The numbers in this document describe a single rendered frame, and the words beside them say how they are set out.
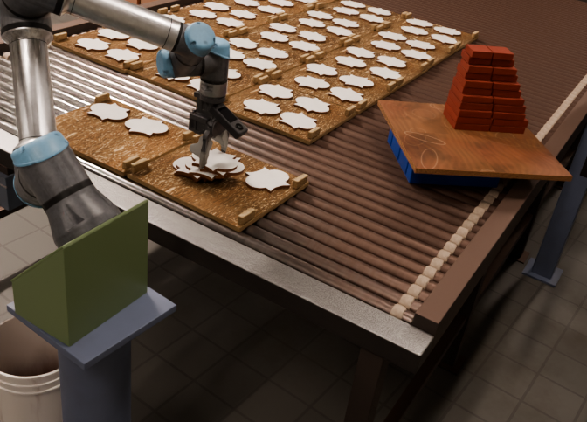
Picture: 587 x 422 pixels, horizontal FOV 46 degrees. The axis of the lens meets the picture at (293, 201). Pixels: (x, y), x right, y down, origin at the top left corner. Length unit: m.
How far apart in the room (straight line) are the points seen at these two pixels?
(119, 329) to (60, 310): 0.15
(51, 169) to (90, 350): 0.39
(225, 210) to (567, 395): 1.73
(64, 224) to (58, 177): 0.10
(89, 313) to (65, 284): 0.13
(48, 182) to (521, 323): 2.37
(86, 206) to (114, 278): 0.19
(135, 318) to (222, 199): 0.48
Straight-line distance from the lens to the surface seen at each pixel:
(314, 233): 1.87
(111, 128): 2.30
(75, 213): 1.48
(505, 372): 3.04
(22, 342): 2.50
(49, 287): 1.51
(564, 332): 3.39
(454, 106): 2.38
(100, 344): 1.57
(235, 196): 1.95
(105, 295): 1.57
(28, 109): 1.69
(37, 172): 1.51
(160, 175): 2.03
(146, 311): 1.64
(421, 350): 1.58
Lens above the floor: 1.94
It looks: 31 degrees down
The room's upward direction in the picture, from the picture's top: 8 degrees clockwise
